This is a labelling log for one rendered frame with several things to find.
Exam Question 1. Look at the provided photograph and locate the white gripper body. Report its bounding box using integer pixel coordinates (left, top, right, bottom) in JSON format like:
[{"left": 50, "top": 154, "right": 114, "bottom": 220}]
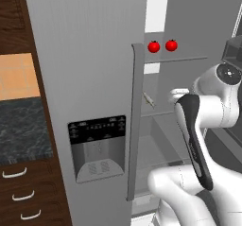
[{"left": 167, "top": 88, "right": 191, "bottom": 105}]

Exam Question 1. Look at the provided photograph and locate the red tomato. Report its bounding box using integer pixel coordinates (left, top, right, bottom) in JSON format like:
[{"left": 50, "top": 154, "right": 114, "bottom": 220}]
[
  {"left": 147, "top": 40, "right": 162, "bottom": 54},
  {"left": 164, "top": 39, "right": 179, "bottom": 53}
]

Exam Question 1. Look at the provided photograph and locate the glass fridge shelf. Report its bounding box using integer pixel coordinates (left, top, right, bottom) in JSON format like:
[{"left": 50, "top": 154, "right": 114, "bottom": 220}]
[
  {"left": 144, "top": 56, "right": 209, "bottom": 65},
  {"left": 140, "top": 109, "right": 177, "bottom": 118}
]

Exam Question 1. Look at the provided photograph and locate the clear fridge drawer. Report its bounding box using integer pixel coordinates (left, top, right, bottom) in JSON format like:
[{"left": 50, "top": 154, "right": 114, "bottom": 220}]
[{"left": 135, "top": 113, "right": 193, "bottom": 196}]

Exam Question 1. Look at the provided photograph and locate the open grey fridge door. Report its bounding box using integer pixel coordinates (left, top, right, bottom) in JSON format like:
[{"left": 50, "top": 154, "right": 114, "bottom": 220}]
[{"left": 202, "top": 11, "right": 242, "bottom": 174}]

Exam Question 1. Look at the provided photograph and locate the grey fridge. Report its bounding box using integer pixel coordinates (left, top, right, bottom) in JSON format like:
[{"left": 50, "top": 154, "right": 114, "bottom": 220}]
[{"left": 130, "top": 0, "right": 242, "bottom": 226}]

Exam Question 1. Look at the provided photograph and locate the grey fridge door with dispenser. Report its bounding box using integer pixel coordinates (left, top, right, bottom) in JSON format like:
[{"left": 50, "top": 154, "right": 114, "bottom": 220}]
[{"left": 23, "top": 0, "right": 149, "bottom": 226}]

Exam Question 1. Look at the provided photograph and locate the dark wood drawer front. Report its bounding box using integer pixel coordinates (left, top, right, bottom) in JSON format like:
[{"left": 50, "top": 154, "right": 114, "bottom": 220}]
[
  {"left": 0, "top": 158, "right": 61, "bottom": 187},
  {"left": 6, "top": 200, "right": 74, "bottom": 226},
  {"left": 0, "top": 181, "right": 66, "bottom": 208}
]

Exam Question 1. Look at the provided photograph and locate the grey fridge door handle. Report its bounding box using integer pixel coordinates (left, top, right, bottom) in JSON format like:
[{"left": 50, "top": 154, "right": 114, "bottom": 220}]
[{"left": 126, "top": 43, "right": 147, "bottom": 202}]

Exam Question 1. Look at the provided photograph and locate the white curved drawer handle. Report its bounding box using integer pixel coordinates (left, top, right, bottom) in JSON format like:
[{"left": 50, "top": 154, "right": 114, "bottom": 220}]
[
  {"left": 11, "top": 189, "right": 36, "bottom": 202},
  {"left": 20, "top": 208, "right": 43, "bottom": 221},
  {"left": 2, "top": 166, "right": 28, "bottom": 180}
]

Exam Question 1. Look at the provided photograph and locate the dark wood wall cupboard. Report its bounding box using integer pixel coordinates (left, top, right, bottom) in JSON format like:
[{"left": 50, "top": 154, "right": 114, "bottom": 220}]
[{"left": 0, "top": 0, "right": 36, "bottom": 56}]

